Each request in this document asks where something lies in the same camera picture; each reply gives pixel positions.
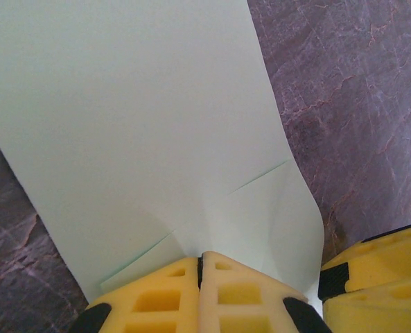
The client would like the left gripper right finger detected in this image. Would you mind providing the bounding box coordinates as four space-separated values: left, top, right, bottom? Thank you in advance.
197 250 331 333

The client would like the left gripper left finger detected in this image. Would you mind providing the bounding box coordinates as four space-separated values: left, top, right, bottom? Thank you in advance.
69 255 204 333

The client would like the light green paper sheet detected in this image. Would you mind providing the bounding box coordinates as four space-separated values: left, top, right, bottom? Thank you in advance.
0 0 326 308

